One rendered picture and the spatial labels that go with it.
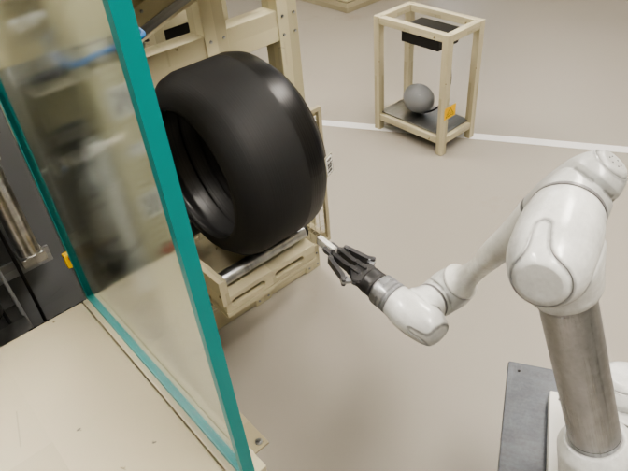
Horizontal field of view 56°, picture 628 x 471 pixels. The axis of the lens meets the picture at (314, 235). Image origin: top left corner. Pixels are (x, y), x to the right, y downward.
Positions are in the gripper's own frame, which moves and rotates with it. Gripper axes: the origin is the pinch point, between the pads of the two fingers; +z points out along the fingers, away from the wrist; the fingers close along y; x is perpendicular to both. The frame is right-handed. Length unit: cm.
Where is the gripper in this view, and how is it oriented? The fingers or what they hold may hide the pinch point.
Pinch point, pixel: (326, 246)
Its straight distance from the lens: 168.1
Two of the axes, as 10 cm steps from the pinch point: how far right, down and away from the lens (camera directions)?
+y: -7.4, 4.6, -4.8
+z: -6.7, -5.3, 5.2
